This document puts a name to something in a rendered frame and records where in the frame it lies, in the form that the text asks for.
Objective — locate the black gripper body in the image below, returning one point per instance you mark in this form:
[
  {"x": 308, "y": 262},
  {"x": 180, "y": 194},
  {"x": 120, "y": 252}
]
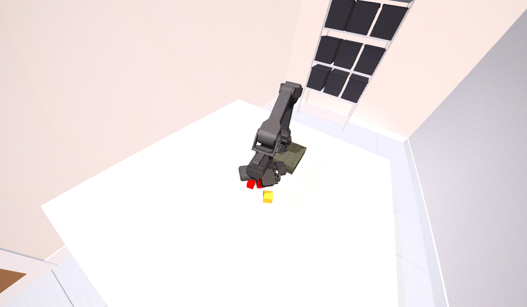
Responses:
[{"x": 279, "y": 166}]

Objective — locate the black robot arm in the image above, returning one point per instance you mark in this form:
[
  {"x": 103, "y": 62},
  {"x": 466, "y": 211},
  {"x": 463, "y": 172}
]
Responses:
[{"x": 274, "y": 135}]

